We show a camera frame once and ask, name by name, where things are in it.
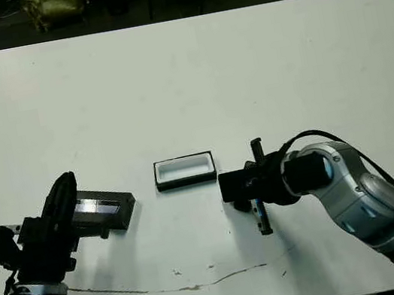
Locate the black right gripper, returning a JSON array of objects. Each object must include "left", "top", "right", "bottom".
[{"left": 223, "top": 133, "right": 307, "bottom": 240}]

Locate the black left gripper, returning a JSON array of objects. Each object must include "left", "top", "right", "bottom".
[{"left": 0, "top": 166, "right": 117, "bottom": 291}]

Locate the black box lid with window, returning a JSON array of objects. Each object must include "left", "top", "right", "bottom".
[{"left": 67, "top": 180, "right": 142, "bottom": 240}]

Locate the black box base white insert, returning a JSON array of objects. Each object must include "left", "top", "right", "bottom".
[{"left": 152, "top": 149, "right": 220, "bottom": 193}]

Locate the crumpled plastic bag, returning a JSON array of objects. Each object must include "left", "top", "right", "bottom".
[{"left": 21, "top": 0, "right": 89, "bottom": 35}]

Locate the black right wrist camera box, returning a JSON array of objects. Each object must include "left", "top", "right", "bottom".
[{"left": 216, "top": 167, "right": 259, "bottom": 204}]

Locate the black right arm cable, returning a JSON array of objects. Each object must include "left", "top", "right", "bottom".
[{"left": 277, "top": 115, "right": 394, "bottom": 216}]

